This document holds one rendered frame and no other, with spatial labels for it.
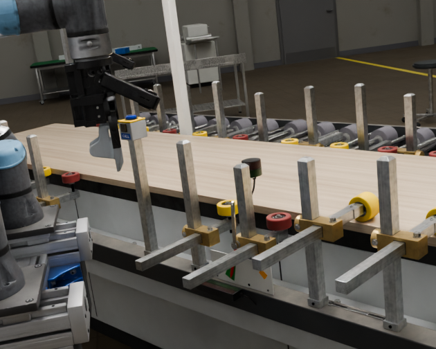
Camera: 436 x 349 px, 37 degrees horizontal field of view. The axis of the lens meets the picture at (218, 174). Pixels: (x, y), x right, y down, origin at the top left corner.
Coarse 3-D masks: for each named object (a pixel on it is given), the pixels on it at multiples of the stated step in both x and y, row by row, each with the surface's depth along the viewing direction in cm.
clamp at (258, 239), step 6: (240, 234) 204; (258, 234) 202; (240, 240) 202; (246, 240) 200; (252, 240) 198; (258, 240) 197; (270, 240) 196; (240, 246) 203; (258, 246) 197; (264, 246) 195; (270, 246) 196; (258, 252) 198
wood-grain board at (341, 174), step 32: (64, 128) 420; (96, 128) 405; (64, 160) 327; (96, 160) 318; (128, 160) 310; (160, 160) 302; (224, 160) 287; (288, 160) 274; (320, 160) 267; (352, 160) 261; (416, 160) 250; (160, 192) 257; (224, 192) 240; (256, 192) 235; (288, 192) 231; (320, 192) 226; (352, 192) 222; (416, 192) 214; (352, 224) 194; (416, 224) 186
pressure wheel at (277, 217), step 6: (270, 216) 206; (276, 216) 205; (282, 216) 206; (288, 216) 204; (270, 222) 203; (276, 222) 202; (282, 222) 202; (288, 222) 203; (270, 228) 204; (276, 228) 203; (282, 228) 202; (288, 228) 203
